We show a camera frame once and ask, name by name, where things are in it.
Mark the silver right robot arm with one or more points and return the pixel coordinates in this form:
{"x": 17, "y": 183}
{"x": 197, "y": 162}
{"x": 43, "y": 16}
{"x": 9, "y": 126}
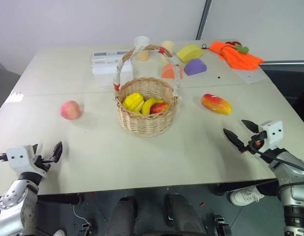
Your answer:
{"x": 293, "y": 177}

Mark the white paper card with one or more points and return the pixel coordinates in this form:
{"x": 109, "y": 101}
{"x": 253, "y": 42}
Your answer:
{"x": 253, "y": 76}

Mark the pink toy peach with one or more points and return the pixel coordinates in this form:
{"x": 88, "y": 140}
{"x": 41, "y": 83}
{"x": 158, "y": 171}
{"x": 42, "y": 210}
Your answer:
{"x": 70, "y": 110}

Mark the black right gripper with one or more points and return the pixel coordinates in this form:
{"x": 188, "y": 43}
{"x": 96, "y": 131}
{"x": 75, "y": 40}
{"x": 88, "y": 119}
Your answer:
{"x": 256, "y": 143}

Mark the grey vertical wall post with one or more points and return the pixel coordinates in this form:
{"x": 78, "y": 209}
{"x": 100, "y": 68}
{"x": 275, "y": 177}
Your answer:
{"x": 203, "y": 19}

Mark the yellow corn cob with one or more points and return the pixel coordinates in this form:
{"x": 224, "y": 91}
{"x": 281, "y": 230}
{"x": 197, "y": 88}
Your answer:
{"x": 132, "y": 102}

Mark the plain white box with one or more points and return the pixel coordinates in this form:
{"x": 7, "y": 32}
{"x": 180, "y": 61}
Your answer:
{"x": 105, "y": 68}

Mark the red toy apple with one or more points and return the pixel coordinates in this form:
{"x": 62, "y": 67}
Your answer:
{"x": 159, "y": 107}

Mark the black caster wheel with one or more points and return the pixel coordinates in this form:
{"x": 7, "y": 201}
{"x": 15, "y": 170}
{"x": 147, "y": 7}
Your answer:
{"x": 85, "y": 229}
{"x": 222, "y": 226}

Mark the orange cloth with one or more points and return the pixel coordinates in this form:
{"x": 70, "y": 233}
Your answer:
{"x": 240, "y": 57}

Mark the purple foam block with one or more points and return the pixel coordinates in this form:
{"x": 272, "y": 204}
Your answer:
{"x": 194, "y": 67}

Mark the white box with print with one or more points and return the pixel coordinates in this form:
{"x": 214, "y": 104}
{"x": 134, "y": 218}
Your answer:
{"x": 106, "y": 56}

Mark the tall beige cylinder block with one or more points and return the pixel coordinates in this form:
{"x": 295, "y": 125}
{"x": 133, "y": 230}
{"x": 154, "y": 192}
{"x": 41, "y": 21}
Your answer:
{"x": 167, "y": 48}

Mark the yellow foam block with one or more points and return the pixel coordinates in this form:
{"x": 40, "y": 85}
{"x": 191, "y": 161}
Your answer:
{"x": 189, "y": 52}

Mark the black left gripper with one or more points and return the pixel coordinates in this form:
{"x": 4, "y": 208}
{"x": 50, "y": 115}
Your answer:
{"x": 43, "y": 164}

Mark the red yellow toy mango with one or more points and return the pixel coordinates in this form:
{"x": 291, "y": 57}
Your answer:
{"x": 216, "y": 103}

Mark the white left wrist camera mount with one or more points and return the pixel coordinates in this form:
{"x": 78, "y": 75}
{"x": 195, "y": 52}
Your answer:
{"x": 18, "y": 158}

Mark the green toy vegetable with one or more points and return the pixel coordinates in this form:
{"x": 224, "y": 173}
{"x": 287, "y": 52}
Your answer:
{"x": 242, "y": 48}

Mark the yellow toy banana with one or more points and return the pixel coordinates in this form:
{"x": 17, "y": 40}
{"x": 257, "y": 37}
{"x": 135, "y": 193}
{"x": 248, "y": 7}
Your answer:
{"x": 147, "y": 105}

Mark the white sneaker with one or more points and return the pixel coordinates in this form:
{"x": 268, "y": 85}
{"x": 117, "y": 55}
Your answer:
{"x": 245, "y": 195}

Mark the dark rounded shape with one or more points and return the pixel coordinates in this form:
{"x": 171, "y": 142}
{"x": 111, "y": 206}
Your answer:
{"x": 182, "y": 216}
{"x": 124, "y": 216}

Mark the short beige cylinder block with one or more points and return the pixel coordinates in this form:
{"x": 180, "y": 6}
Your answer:
{"x": 143, "y": 56}

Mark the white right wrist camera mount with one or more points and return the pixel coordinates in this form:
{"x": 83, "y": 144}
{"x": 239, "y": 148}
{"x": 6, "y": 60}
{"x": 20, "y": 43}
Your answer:
{"x": 273, "y": 132}

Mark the orange foam block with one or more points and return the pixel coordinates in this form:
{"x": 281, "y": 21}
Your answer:
{"x": 168, "y": 71}

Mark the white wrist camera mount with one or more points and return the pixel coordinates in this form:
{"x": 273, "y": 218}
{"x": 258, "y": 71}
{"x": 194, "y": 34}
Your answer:
{"x": 18, "y": 158}
{"x": 273, "y": 132}

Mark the small white plastic piece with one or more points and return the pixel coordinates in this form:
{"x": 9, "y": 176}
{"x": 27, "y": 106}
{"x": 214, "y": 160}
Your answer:
{"x": 17, "y": 97}

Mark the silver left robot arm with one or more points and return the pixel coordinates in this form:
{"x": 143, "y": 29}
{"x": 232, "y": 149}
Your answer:
{"x": 15, "y": 204}

